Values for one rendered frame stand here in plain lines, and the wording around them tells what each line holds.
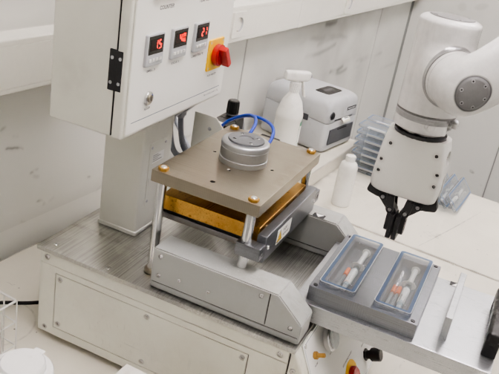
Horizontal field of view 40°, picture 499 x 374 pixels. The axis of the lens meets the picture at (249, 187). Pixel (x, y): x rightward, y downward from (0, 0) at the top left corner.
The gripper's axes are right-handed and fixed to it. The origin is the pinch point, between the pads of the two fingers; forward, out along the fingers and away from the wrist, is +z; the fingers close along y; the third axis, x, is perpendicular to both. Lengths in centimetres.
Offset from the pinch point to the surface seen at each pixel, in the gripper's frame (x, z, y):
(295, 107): -84, 14, 47
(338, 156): -97, 30, 35
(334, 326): 11.2, 13.8, 2.9
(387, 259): -5.9, 9.2, 0.5
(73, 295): 18, 23, 45
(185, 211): 11.0, 4.3, 30.0
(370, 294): 6.5, 9.2, -0.2
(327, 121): -94, 19, 40
